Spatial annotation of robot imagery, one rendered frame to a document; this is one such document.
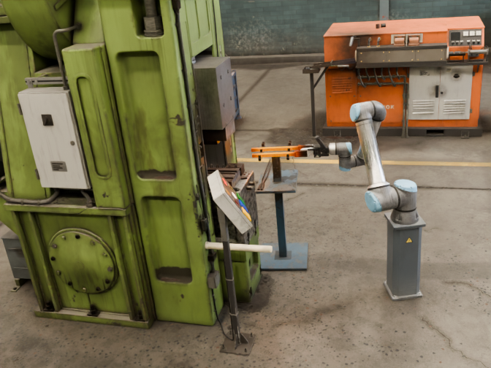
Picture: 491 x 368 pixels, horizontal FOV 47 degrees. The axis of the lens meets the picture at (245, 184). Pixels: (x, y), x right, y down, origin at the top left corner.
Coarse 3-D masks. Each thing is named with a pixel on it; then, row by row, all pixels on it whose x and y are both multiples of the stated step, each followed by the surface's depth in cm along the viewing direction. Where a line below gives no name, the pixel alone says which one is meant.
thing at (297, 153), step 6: (294, 150) 418; (300, 150) 415; (306, 150) 414; (252, 156) 420; (264, 156) 419; (270, 156) 418; (276, 156) 418; (294, 156) 415; (300, 156) 416; (306, 156) 415
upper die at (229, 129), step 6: (234, 120) 381; (228, 126) 369; (234, 126) 381; (204, 132) 368; (210, 132) 367; (216, 132) 366; (222, 132) 365; (228, 132) 369; (204, 138) 370; (210, 138) 369; (216, 138) 368; (222, 138) 367; (228, 138) 370
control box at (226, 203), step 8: (208, 176) 343; (216, 176) 335; (216, 184) 327; (224, 184) 329; (216, 192) 318; (224, 192) 312; (232, 192) 337; (216, 200) 313; (224, 200) 314; (232, 200) 317; (224, 208) 316; (232, 208) 317; (240, 208) 324; (232, 216) 319; (240, 216) 320; (240, 224) 322; (248, 224) 323
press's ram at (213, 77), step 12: (204, 60) 365; (216, 60) 361; (228, 60) 365; (204, 72) 345; (216, 72) 344; (228, 72) 366; (204, 84) 349; (216, 84) 346; (228, 84) 366; (204, 96) 352; (216, 96) 350; (228, 96) 367; (204, 108) 356; (216, 108) 353; (228, 108) 368; (204, 120) 359; (216, 120) 357; (228, 120) 368
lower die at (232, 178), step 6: (210, 168) 400; (216, 168) 399; (222, 168) 398; (228, 168) 397; (234, 168) 396; (210, 174) 391; (222, 174) 389; (228, 174) 388; (234, 174) 387; (228, 180) 380; (234, 180) 385; (234, 186) 385
